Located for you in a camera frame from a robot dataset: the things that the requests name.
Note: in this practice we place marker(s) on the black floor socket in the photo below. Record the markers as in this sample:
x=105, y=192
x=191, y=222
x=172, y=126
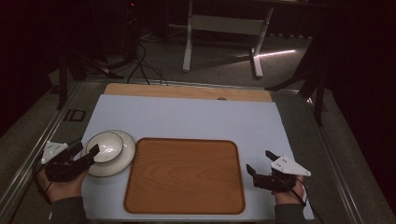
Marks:
x=74, y=115

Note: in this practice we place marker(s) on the person's right hand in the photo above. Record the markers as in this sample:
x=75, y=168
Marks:
x=288, y=195

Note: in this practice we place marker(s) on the white table mat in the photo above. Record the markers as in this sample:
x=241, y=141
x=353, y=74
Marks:
x=186, y=118

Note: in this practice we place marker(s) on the metal floor rail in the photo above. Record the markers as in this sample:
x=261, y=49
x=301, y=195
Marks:
x=337, y=168
x=34, y=149

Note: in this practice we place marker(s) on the person's left hand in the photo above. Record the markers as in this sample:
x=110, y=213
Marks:
x=63, y=188

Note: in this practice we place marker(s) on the brown wooden tray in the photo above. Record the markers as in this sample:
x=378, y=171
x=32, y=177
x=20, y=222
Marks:
x=183, y=177

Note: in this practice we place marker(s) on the black metal stand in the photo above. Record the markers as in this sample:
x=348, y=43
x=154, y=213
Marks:
x=63, y=81
x=318, y=93

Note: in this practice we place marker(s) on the white metal desk frame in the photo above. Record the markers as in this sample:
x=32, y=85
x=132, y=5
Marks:
x=224, y=25

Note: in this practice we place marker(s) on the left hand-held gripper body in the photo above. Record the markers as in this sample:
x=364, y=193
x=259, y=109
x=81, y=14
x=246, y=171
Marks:
x=59, y=169

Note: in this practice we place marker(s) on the white bowl with dark rim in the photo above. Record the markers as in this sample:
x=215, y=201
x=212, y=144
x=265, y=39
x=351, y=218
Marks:
x=107, y=149

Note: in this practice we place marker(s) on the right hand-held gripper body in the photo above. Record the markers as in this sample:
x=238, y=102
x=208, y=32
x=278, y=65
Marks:
x=280, y=179

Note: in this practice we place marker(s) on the white plate with dark rim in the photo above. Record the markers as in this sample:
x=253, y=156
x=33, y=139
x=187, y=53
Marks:
x=124, y=161

